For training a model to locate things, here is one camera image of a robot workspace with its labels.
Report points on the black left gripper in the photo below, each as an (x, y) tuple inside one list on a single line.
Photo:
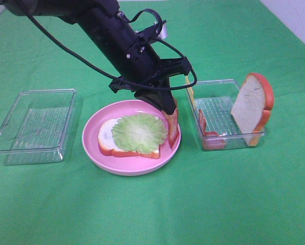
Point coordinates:
[(143, 71)]

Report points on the bacon strip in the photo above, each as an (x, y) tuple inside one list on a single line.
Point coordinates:
[(209, 141), (172, 121)]

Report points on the green lettuce leaf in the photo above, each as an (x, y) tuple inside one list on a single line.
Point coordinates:
[(141, 132)]

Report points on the bread slice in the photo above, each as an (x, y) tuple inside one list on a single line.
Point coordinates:
[(252, 108), (108, 148)]

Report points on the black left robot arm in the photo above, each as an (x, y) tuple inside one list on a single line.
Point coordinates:
[(97, 19)]

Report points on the yellow cheese slice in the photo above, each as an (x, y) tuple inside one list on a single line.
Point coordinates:
[(190, 93)]

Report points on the clear right plastic container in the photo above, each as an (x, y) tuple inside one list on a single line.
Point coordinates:
[(216, 98)]

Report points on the clear plastic container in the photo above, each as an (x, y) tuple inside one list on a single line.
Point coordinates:
[(216, 98), (36, 128)]

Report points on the pink round plate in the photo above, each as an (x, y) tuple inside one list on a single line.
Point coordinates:
[(124, 166)]

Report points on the clear left plastic container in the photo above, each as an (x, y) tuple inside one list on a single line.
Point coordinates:
[(36, 128)]

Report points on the green tablecloth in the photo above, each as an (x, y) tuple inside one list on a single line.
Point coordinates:
[(246, 196)]

